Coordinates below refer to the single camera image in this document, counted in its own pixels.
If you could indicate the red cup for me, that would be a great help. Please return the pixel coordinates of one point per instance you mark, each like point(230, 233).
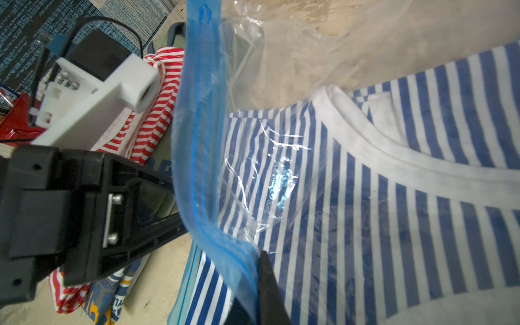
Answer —
point(14, 118)

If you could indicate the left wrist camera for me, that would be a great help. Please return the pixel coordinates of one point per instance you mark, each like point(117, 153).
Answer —
point(105, 79)

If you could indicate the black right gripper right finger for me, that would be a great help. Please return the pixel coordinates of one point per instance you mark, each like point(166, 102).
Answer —
point(271, 308)

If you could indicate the clear vacuum bag blue zip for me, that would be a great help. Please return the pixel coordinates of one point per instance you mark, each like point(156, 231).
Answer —
point(262, 55)

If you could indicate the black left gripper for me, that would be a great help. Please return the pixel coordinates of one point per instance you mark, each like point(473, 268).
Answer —
point(56, 213)

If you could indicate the green patterned garment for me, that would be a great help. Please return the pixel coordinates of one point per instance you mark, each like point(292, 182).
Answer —
point(144, 139)

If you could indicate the navy white striped tank top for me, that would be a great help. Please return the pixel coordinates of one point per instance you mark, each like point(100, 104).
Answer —
point(393, 204)

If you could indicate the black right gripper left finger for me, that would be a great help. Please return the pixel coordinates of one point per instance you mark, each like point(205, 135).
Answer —
point(238, 315)

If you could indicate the red white striped tank top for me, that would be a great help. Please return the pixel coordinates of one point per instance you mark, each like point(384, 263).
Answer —
point(68, 299)

